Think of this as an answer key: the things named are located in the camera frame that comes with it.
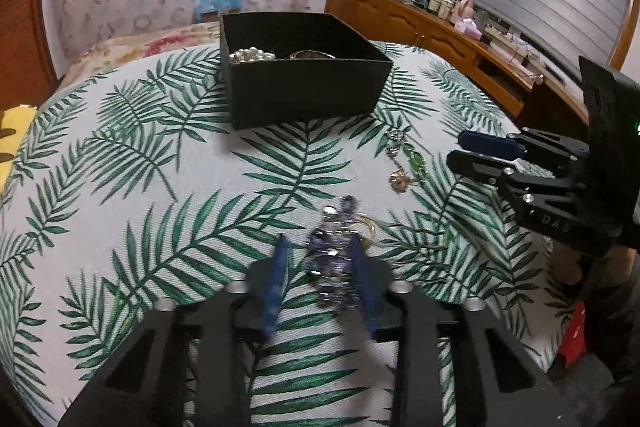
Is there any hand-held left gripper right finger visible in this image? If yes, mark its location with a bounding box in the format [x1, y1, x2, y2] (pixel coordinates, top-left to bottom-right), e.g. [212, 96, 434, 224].
[347, 237, 581, 427]

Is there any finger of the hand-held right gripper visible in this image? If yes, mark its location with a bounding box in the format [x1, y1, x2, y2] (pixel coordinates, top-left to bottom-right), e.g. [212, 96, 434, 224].
[446, 150, 523, 190]
[457, 129, 538, 162]

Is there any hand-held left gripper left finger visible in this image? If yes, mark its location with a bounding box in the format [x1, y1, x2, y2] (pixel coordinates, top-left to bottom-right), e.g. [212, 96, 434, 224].
[57, 234, 293, 427]

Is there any purple crystal bracelet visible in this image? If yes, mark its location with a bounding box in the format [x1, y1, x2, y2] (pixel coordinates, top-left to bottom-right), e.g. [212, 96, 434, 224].
[306, 196, 366, 310]

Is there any black square box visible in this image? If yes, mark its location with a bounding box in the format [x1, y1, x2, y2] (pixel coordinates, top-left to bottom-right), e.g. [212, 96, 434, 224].
[219, 11, 393, 130]

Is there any gold flower brooch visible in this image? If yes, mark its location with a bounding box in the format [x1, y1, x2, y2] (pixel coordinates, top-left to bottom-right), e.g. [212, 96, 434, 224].
[389, 169, 416, 194]

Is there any silver trinket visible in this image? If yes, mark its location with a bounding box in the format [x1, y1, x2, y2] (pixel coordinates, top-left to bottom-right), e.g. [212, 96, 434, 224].
[385, 130, 408, 158]

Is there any stack of books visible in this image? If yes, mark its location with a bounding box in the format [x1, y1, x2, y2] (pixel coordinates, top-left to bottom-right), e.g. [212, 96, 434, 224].
[482, 27, 531, 54]

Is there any pink tissue box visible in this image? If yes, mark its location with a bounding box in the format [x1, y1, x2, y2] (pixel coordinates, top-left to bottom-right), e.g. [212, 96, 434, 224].
[455, 18, 483, 38]

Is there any pink bottle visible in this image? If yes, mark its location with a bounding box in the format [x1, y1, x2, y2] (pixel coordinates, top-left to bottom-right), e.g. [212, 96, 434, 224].
[452, 0, 476, 24]

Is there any green leaf print tablecloth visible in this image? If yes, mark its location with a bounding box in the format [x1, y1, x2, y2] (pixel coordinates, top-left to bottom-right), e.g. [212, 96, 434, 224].
[0, 41, 566, 427]

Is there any long wooden cabinet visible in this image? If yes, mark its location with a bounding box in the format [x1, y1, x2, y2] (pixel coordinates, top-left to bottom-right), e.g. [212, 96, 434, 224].
[325, 0, 591, 128]

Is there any red bag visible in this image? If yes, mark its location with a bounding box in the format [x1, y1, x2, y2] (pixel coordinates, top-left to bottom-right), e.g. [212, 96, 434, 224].
[557, 302, 588, 370]

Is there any floral bed blanket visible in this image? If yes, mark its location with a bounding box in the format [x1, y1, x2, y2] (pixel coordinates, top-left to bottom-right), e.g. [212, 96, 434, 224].
[60, 24, 226, 80]

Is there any blue plastic bag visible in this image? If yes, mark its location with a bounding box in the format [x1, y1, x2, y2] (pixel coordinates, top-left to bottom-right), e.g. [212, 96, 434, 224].
[194, 0, 244, 24]

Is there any yellow plush toy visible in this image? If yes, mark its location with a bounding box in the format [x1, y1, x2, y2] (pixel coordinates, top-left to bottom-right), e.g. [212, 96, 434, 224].
[0, 106, 37, 198]

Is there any brown louvered wardrobe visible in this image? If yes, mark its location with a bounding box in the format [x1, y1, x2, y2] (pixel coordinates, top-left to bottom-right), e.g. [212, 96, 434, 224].
[0, 0, 58, 112]

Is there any gold hoop ring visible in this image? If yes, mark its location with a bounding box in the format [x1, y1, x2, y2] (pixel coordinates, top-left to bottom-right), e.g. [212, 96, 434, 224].
[357, 215, 382, 249]

